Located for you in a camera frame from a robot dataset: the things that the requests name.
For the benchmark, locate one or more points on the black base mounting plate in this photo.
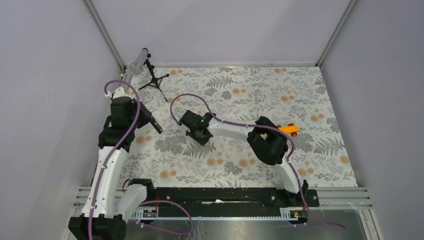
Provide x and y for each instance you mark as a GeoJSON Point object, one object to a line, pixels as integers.
{"type": "Point", "coordinates": [184, 197]}

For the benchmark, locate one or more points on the slotted aluminium cable rail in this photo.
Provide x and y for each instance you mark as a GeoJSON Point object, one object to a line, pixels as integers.
{"type": "Point", "coordinates": [219, 212]}

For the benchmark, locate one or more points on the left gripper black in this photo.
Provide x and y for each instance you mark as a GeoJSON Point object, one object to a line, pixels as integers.
{"type": "Point", "coordinates": [146, 116]}

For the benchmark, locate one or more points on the small black tripod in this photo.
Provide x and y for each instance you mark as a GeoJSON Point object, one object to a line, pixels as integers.
{"type": "Point", "coordinates": [155, 82]}

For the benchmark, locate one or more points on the grey cylinder tube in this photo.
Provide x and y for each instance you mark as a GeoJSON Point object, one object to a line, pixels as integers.
{"type": "Point", "coordinates": [136, 67]}

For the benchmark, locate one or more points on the yellow toy brick car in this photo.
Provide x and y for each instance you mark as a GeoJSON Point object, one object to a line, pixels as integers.
{"type": "Point", "coordinates": [290, 129]}

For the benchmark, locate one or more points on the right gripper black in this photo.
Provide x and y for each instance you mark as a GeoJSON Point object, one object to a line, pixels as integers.
{"type": "Point", "coordinates": [202, 142]}

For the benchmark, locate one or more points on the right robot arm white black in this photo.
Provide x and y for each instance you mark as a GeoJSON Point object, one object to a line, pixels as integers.
{"type": "Point", "coordinates": [270, 145]}

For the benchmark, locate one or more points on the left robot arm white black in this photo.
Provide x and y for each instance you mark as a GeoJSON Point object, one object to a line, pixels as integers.
{"type": "Point", "coordinates": [102, 218]}

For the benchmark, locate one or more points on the black remote control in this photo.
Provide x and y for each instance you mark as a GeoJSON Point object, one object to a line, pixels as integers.
{"type": "Point", "coordinates": [156, 125]}

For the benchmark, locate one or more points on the floral patterned table mat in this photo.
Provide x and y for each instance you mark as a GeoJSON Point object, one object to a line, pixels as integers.
{"type": "Point", "coordinates": [284, 95]}

